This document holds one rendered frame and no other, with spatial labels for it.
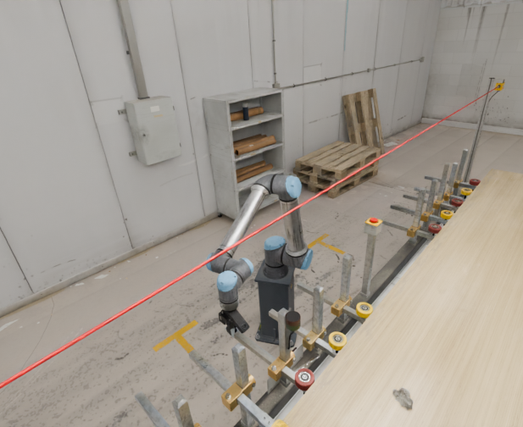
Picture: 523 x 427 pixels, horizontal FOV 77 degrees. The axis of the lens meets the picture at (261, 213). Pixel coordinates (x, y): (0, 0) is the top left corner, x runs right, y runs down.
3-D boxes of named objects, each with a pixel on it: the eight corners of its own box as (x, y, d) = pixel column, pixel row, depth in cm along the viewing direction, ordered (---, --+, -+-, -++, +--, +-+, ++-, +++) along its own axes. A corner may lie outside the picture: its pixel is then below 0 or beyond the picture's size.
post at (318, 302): (311, 357, 173) (313, 287, 150) (315, 353, 175) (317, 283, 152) (317, 361, 171) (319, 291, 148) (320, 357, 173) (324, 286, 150)
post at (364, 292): (359, 295, 201) (366, 232, 180) (363, 291, 204) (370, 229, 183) (366, 298, 198) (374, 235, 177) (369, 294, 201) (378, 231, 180)
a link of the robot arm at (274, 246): (270, 252, 247) (269, 232, 238) (292, 257, 239) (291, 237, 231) (260, 263, 235) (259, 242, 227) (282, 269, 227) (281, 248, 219)
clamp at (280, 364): (268, 374, 144) (267, 367, 142) (287, 355, 152) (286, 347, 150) (277, 383, 141) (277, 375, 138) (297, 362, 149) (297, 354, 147)
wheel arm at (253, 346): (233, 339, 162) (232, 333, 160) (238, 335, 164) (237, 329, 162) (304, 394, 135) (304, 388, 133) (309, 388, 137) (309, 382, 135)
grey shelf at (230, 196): (218, 216, 448) (202, 97, 375) (264, 194, 501) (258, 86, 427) (239, 227, 419) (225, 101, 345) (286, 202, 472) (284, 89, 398)
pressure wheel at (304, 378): (291, 394, 138) (290, 376, 133) (302, 380, 143) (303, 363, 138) (306, 407, 133) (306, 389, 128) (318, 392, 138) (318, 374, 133)
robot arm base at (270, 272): (259, 277, 237) (258, 266, 232) (266, 262, 253) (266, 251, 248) (286, 280, 232) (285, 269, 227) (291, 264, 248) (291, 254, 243)
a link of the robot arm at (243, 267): (235, 253, 163) (220, 267, 154) (255, 258, 158) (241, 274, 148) (236, 268, 167) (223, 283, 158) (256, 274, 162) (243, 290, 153)
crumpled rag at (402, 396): (389, 387, 127) (390, 384, 126) (407, 386, 127) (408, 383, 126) (397, 410, 120) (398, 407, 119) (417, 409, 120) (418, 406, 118)
